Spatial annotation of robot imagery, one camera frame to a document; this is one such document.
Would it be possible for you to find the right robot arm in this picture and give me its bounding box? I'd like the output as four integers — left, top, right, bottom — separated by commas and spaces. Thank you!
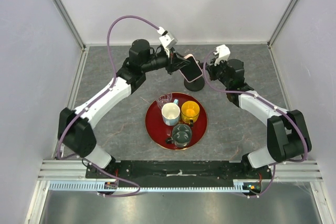
203, 59, 312, 179

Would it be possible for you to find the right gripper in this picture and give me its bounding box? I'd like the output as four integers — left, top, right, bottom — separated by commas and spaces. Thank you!
205, 57, 231, 88

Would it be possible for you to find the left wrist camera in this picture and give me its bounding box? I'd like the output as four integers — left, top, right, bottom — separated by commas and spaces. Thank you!
157, 27, 177, 57

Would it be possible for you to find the clear glass cup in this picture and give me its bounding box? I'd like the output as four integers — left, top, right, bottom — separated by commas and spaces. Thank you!
156, 93, 173, 110

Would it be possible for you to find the white mug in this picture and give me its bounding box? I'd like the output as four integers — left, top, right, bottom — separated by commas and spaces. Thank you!
161, 99, 181, 126

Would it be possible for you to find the yellow cup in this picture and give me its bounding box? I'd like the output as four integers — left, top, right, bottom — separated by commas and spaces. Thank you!
181, 101, 200, 127

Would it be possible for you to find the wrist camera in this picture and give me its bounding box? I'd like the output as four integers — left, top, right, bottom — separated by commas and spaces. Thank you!
157, 27, 177, 57
213, 44, 230, 66

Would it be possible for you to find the black phone stand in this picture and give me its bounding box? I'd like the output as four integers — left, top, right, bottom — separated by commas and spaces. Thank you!
184, 77, 205, 92

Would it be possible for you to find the dark glass mug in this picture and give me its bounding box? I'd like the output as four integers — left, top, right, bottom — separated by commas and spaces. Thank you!
165, 124, 192, 148

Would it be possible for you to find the purple cable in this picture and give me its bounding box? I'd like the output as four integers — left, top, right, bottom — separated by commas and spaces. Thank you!
56, 15, 165, 198
202, 50, 308, 199

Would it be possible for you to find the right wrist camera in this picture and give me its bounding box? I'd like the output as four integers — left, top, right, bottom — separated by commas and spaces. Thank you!
213, 44, 230, 66

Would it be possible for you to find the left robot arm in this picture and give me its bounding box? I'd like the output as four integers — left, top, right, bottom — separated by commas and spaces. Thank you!
58, 39, 189, 178

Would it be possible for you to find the round red tray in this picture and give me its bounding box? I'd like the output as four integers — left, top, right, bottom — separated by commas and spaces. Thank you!
145, 92, 208, 151

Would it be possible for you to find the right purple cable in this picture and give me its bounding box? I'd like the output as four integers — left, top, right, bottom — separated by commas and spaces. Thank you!
202, 50, 308, 199

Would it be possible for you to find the cable duct rail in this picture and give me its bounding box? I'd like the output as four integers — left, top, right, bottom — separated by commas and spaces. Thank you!
49, 180, 257, 193

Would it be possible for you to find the pink smartphone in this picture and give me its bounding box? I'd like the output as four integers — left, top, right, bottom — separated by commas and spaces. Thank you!
180, 54, 203, 82

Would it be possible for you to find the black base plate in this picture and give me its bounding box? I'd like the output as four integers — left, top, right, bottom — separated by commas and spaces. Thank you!
85, 159, 274, 186

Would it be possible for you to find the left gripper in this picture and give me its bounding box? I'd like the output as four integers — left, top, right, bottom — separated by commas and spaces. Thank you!
142, 47, 190, 75

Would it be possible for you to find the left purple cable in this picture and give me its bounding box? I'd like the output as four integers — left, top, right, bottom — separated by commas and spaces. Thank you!
56, 15, 165, 198

